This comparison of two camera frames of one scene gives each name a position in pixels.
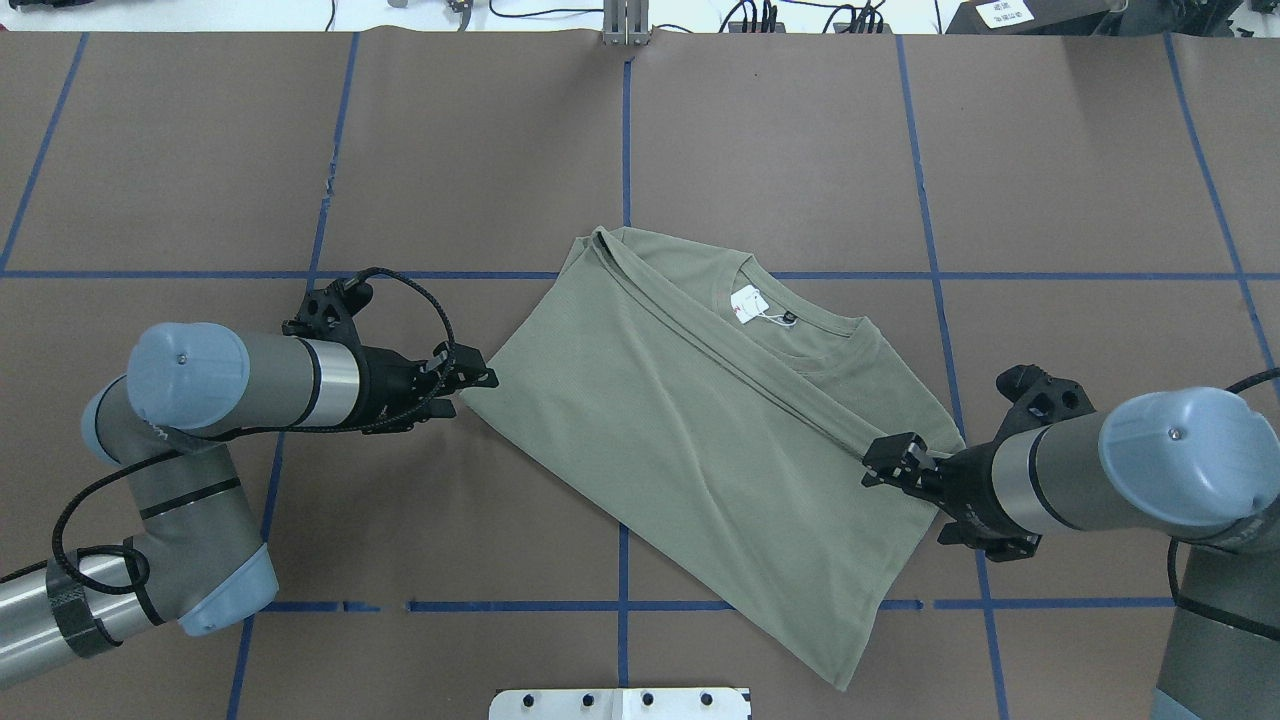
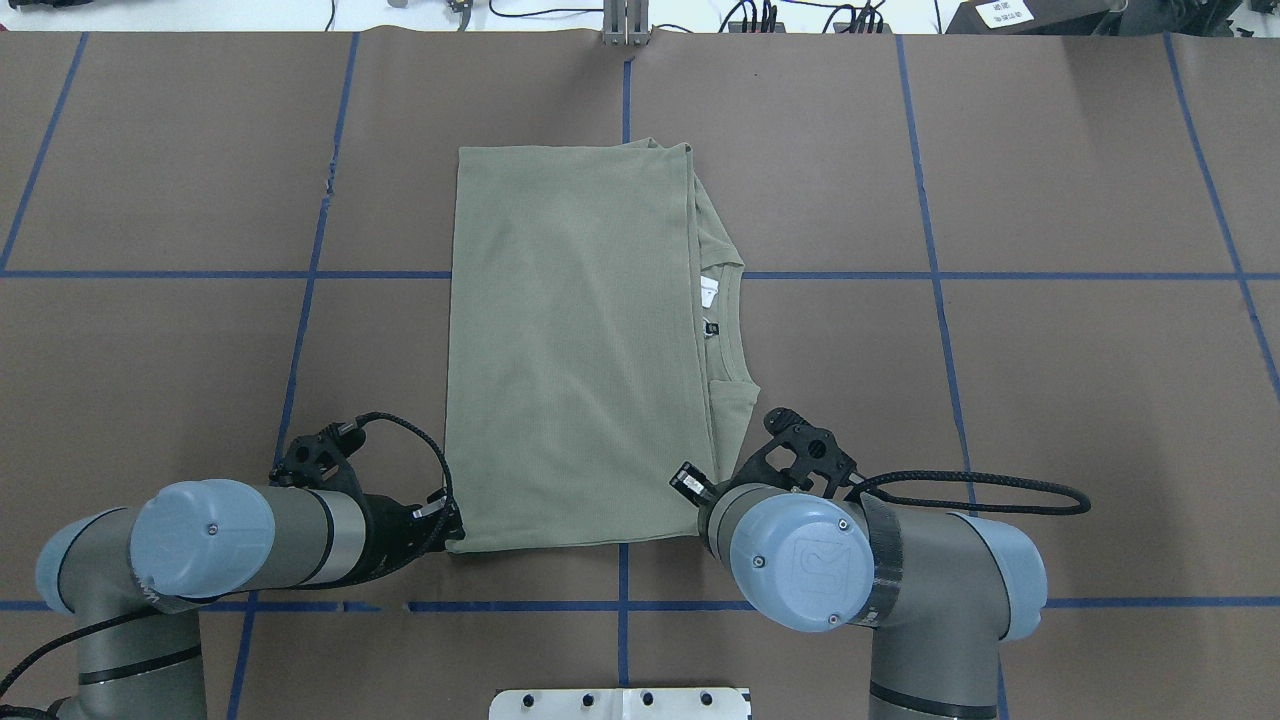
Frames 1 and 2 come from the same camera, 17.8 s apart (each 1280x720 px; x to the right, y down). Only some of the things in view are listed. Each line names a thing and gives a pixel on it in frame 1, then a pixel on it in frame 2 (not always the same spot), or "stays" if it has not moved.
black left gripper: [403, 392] → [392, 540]
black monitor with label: [1035, 17] stays
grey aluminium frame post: [625, 22] stays
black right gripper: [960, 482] → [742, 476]
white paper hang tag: [747, 303] → [709, 288]
